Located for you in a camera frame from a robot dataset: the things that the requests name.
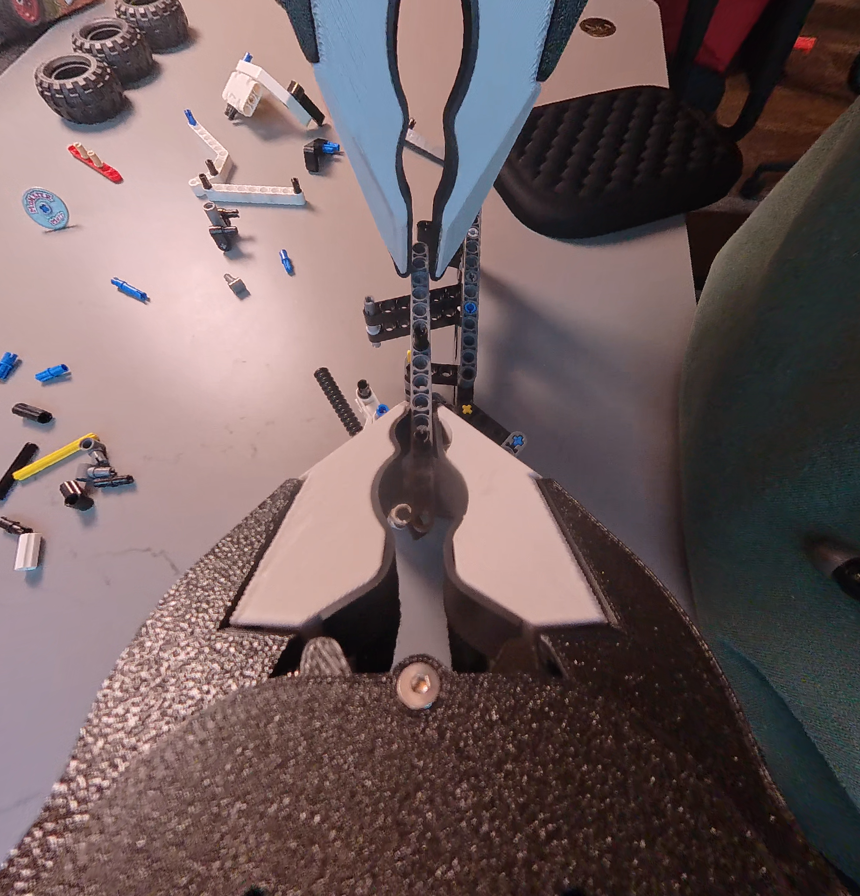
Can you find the small grey axle connector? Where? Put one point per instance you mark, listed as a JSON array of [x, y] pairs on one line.
[[94, 448]]

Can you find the black connector with blue pin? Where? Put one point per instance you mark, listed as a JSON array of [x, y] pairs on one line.
[[318, 152]]

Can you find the black rubber tyre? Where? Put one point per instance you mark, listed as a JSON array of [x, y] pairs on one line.
[[153, 21], [80, 87], [115, 45]]

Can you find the white panel assembly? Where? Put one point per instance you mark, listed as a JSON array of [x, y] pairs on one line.
[[251, 87]]

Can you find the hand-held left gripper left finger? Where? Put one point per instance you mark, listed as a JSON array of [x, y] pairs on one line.
[[318, 553]]

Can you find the long black pin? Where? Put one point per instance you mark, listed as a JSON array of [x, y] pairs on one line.
[[13, 525]]

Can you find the toy truck set box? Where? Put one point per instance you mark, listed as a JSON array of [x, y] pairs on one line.
[[24, 17]]

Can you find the black tube connector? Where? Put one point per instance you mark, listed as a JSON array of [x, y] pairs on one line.
[[31, 413]]

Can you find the long grey holed beam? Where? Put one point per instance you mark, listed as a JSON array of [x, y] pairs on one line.
[[420, 371]]

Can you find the grey elbow connector with pin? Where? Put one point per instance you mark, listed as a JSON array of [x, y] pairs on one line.
[[104, 479]]

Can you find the grey and white beam assembly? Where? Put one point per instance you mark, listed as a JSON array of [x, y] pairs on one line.
[[419, 140]]

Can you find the red beam with tan pins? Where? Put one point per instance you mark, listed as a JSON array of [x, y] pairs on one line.
[[94, 161]]

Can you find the long blue pin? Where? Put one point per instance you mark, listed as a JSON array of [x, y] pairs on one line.
[[129, 287]]

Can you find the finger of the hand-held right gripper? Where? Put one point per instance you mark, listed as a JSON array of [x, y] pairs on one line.
[[360, 91], [500, 91]]

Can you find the black short connector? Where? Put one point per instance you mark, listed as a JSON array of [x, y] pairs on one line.
[[76, 493]]

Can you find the black toy truck chassis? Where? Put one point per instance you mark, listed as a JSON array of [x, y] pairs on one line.
[[444, 308]]

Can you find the red plastic chair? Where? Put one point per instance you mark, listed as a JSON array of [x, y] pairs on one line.
[[724, 28]]

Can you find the short blue connector pin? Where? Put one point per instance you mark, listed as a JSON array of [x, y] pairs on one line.
[[6, 365]]

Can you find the blue round printed disc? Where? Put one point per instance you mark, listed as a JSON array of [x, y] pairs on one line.
[[46, 208]]

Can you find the grey desk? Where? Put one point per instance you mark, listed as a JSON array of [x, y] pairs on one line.
[[192, 350]]

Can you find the white angled beam assembly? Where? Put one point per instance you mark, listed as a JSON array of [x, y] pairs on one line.
[[248, 190]]

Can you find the black axle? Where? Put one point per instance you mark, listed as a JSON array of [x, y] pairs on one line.
[[13, 470]]

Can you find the small blue pin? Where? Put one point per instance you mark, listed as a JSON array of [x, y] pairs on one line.
[[285, 261]]

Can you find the yellow axle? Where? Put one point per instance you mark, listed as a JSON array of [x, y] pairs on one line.
[[55, 455]]

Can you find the small white block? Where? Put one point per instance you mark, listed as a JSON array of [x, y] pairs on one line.
[[29, 551]]

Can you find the dark pin connector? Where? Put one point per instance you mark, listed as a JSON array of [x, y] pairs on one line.
[[220, 224]]

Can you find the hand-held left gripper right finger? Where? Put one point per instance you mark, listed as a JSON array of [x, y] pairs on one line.
[[521, 560]]

